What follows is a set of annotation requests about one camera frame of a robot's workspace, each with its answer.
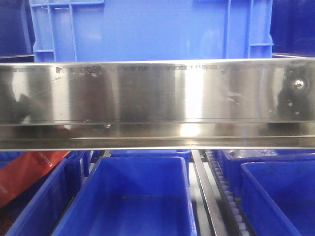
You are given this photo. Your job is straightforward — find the blue bin centre lower shelf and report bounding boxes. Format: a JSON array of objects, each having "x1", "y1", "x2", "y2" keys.
[{"x1": 53, "y1": 157, "x2": 197, "y2": 236}]

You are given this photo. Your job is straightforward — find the stainless steel shelf rail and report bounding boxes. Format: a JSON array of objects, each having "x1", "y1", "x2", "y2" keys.
[{"x1": 0, "y1": 57, "x2": 315, "y2": 150}]

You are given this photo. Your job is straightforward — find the roller track rail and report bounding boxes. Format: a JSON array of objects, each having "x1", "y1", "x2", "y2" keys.
[{"x1": 189, "y1": 149, "x2": 255, "y2": 236}]

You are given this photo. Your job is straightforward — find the red plastic bag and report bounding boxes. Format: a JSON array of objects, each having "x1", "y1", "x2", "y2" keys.
[{"x1": 0, "y1": 150, "x2": 69, "y2": 207}]

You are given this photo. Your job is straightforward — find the blue bin far right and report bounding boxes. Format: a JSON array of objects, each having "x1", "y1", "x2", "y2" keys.
[{"x1": 241, "y1": 161, "x2": 315, "y2": 236}]

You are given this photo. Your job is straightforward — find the large blue crate upper shelf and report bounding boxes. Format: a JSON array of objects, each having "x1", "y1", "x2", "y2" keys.
[{"x1": 30, "y1": 0, "x2": 273, "y2": 62}]

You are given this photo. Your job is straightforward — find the blue bin with red bag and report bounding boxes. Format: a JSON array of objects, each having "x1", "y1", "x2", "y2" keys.
[{"x1": 0, "y1": 151, "x2": 91, "y2": 236}]

